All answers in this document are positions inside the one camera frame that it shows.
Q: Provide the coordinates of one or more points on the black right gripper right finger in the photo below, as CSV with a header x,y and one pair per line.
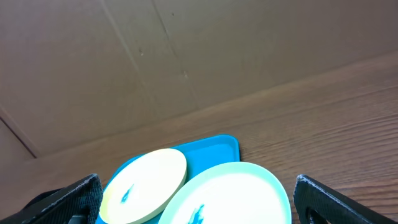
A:
x,y
317,203

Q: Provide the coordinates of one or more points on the light blue plate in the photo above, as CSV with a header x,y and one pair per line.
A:
x,y
234,192

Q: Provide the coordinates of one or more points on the far yellow-green plate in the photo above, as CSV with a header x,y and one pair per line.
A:
x,y
144,187

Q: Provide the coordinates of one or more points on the cardboard backdrop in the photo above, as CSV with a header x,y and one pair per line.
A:
x,y
75,71

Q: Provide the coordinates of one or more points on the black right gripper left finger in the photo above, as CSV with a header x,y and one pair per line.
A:
x,y
77,203

